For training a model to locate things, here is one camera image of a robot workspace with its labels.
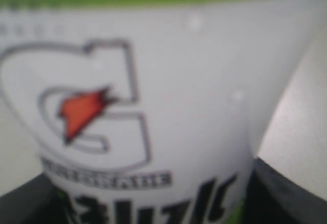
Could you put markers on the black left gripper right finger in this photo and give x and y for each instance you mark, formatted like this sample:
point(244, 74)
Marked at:
point(272, 198)

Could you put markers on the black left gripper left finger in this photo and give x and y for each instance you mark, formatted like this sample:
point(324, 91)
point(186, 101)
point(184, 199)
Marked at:
point(33, 202)

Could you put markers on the clear plastic drink bottle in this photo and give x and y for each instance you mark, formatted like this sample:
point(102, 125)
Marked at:
point(147, 111)

